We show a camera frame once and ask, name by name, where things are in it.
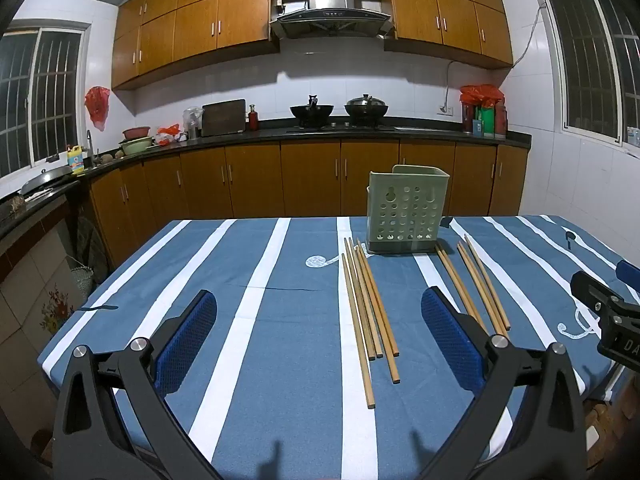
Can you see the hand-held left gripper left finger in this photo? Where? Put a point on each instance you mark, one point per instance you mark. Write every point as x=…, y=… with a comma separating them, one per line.
x=187, y=340

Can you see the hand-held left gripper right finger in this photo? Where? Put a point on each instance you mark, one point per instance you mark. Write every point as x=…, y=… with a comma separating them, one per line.
x=450, y=340

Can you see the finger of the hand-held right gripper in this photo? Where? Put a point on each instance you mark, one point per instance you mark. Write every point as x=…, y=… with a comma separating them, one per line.
x=629, y=272
x=592, y=290

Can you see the green perforated utensil holder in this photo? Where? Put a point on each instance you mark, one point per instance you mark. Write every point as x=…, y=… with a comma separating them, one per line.
x=407, y=210

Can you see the blue white striped tablecloth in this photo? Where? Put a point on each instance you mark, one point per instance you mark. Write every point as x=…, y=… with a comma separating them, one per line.
x=280, y=310

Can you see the woven basket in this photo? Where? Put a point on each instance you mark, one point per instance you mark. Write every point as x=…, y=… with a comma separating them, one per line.
x=82, y=280

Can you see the wooden base cabinet unit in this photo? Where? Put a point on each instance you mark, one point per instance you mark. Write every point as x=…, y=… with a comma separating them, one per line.
x=260, y=180

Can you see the red container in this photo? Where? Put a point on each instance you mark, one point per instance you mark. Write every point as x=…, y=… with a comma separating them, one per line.
x=500, y=120

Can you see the green box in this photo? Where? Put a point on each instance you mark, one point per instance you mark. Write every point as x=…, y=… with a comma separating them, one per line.
x=484, y=120

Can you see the small red plastic bag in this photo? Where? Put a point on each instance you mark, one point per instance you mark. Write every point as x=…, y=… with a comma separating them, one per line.
x=169, y=134

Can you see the yellow detergent bottle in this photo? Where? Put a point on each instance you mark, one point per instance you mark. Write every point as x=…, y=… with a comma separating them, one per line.
x=76, y=160

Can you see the metal pan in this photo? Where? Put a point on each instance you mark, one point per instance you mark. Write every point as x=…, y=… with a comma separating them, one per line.
x=47, y=180

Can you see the red jar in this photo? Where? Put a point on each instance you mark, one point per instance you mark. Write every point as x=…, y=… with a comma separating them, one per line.
x=468, y=117

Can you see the red basin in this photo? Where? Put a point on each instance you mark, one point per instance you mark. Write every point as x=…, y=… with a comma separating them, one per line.
x=136, y=133

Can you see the barred window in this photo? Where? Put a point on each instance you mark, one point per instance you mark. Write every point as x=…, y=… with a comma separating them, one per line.
x=40, y=95
x=590, y=60

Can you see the clear plastic jar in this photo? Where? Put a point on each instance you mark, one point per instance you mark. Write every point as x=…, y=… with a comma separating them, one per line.
x=192, y=122

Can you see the metal faucet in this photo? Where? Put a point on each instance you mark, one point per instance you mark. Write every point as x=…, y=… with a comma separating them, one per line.
x=90, y=145

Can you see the black kitchen countertop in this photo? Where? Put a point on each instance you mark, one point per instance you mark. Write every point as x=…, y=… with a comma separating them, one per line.
x=270, y=135

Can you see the dark cutting board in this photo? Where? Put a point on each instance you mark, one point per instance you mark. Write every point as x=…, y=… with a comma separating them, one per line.
x=223, y=117

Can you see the large red plastic bag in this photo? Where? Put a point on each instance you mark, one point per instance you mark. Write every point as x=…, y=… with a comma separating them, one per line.
x=480, y=94

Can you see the red bottle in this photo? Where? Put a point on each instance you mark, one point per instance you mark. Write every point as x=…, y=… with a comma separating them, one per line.
x=254, y=119

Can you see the gas stove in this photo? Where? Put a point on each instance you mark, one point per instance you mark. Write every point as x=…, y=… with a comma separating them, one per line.
x=340, y=128

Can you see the dark pot with lid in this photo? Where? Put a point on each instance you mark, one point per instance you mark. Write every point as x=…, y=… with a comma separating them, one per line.
x=366, y=109

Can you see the hanging red plastic bag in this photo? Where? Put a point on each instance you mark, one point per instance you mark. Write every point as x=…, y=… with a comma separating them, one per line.
x=97, y=105

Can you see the black wok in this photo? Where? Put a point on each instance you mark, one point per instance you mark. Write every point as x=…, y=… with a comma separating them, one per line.
x=311, y=112

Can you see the steel range hood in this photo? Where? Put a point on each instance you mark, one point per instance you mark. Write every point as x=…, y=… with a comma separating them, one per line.
x=330, y=5

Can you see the white wall socket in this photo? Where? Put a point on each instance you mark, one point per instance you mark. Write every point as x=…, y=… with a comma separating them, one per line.
x=445, y=110

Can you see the wooden wall cabinet unit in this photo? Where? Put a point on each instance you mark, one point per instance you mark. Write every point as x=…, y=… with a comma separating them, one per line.
x=200, y=25

